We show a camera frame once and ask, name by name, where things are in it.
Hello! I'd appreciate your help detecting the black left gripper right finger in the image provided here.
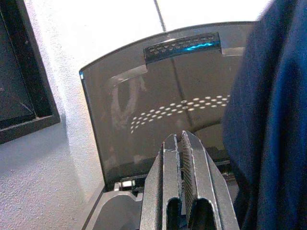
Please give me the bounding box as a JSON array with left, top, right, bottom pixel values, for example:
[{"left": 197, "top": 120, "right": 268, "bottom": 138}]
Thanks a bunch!
[{"left": 178, "top": 130, "right": 241, "bottom": 230}]

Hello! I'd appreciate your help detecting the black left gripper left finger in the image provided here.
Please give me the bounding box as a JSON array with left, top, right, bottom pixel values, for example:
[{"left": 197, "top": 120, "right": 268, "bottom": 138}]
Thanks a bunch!
[{"left": 140, "top": 133, "right": 186, "bottom": 230}]

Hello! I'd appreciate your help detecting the navy blue quilted jacket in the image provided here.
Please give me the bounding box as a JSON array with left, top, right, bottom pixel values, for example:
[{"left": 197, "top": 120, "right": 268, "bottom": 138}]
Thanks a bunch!
[{"left": 222, "top": 0, "right": 307, "bottom": 230}]

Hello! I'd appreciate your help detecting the grey washing machine body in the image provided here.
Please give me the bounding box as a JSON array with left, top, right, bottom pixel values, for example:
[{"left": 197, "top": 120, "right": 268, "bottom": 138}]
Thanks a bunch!
[{"left": 81, "top": 159, "right": 240, "bottom": 230}]

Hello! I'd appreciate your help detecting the smoked transparent washer lid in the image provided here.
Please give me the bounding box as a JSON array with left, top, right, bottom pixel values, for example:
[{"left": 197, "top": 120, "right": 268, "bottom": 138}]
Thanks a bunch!
[{"left": 79, "top": 21, "right": 255, "bottom": 193}]

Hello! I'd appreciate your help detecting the black framed panel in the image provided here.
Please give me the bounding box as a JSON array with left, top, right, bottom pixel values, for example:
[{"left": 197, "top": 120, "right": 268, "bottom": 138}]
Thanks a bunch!
[{"left": 0, "top": 0, "right": 61, "bottom": 145}]

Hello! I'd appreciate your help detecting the thin grey wall cable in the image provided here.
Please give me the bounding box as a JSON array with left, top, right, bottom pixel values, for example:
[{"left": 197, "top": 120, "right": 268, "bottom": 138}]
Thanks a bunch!
[{"left": 153, "top": 0, "right": 167, "bottom": 32}]

